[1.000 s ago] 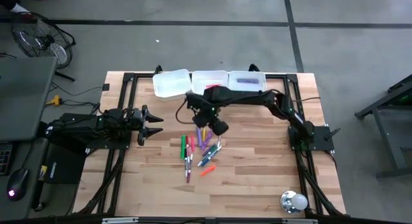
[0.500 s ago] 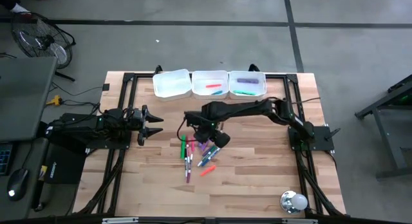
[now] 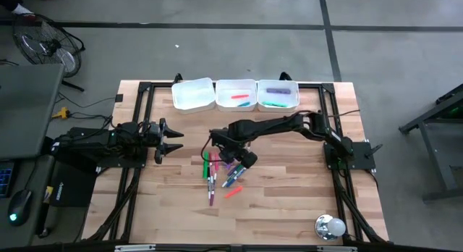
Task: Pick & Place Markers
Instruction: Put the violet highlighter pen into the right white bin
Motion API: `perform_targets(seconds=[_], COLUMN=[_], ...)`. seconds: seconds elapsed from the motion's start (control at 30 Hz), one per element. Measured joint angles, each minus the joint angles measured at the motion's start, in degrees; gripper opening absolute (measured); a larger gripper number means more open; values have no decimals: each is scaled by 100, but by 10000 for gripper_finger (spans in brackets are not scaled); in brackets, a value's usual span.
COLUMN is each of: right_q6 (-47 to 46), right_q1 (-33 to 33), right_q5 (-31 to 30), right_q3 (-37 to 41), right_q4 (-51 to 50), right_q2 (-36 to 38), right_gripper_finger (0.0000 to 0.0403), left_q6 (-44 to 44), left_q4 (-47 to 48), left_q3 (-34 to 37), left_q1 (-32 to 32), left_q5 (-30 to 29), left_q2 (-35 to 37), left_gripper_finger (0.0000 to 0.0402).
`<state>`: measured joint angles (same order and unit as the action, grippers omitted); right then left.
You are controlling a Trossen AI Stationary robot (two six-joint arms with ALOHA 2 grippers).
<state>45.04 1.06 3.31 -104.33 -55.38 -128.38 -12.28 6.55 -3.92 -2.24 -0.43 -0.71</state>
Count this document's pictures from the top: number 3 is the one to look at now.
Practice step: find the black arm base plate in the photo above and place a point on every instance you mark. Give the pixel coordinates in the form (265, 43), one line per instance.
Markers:
(123, 163)
(363, 154)

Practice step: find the yellow power plug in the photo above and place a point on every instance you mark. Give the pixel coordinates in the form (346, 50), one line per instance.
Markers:
(62, 113)

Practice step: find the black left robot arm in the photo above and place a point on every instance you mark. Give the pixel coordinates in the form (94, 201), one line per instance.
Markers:
(90, 141)

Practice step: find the black keyboard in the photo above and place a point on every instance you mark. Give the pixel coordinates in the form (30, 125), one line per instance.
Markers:
(5, 179)

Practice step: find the violet chunky highlighter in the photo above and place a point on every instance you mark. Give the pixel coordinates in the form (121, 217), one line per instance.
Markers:
(278, 91)

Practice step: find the coral pen-style highlighter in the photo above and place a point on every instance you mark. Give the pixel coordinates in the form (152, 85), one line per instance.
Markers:
(240, 96)

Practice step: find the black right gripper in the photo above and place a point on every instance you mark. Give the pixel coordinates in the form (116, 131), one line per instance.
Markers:
(226, 143)

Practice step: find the black floor fan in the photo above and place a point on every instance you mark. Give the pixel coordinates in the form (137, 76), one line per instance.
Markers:
(47, 45)

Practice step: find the teal chunky highlighter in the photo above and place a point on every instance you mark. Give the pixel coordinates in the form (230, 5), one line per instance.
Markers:
(275, 104)

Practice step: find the blue fine-tip marker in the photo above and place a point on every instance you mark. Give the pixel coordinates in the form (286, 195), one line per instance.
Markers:
(238, 176)

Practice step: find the white plastic bin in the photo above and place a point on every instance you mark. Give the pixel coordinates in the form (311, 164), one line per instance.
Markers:
(278, 98)
(193, 96)
(231, 87)

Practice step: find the silver lamp reflector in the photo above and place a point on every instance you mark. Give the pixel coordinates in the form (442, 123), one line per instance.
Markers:
(322, 228)

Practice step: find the silver metal bracket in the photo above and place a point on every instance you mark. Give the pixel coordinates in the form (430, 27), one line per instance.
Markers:
(134, 248)
(336, 249)

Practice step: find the black clamp lever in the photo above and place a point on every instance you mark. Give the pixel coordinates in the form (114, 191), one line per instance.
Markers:
(374, 150)

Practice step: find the black metal desk stand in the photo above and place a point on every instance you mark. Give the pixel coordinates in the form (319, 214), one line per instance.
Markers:
(434, 111)

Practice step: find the black frame clamp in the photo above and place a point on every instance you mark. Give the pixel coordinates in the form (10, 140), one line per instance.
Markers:
(285, 76)
(177, 78)

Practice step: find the grey flat panel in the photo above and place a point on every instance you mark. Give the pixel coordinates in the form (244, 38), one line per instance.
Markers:
(29, 107)

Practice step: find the green fine-tip marker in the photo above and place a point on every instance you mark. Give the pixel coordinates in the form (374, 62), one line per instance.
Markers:
(235, 172)

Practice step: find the yellow black tag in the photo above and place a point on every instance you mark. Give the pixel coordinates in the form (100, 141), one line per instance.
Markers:
(48, 194)

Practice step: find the black square pad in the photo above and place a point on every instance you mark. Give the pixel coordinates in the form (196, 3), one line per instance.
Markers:
(119, 98)

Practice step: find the pink pen-style highlighter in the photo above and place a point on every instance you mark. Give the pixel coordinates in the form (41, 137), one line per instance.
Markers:
(217, 161)

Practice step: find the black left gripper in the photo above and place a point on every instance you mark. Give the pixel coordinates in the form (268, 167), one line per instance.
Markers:
(161, 139)

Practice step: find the magenta capped marker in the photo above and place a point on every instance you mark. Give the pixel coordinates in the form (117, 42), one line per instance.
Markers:
(212, 196)

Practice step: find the grey desk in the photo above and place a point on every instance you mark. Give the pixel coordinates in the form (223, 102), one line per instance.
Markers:
(7, 237)

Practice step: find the red capped whiteboard marker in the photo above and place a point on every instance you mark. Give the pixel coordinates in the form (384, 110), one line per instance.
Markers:
(212, 161)

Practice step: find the black equipment case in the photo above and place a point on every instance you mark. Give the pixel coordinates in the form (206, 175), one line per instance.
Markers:
(72, 190)

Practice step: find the orange pen-style highlighter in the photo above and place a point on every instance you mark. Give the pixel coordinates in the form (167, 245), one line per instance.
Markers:
(234, 191)

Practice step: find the green chunky highlighter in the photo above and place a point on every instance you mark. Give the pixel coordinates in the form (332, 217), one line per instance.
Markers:
(206, 165)

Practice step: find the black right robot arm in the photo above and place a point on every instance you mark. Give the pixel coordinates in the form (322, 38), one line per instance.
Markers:
(282, 123)

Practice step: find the person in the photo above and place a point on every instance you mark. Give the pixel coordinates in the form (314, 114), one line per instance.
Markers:
(14, 9)

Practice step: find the purple pen-style highlighter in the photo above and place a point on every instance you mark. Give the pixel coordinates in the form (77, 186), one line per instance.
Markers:
(228, 166)

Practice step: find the white light bulb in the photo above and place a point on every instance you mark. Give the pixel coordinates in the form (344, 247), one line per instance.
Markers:
(337, 227)

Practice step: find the black computer mouse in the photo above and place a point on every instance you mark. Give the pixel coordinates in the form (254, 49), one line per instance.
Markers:
(20, 206)

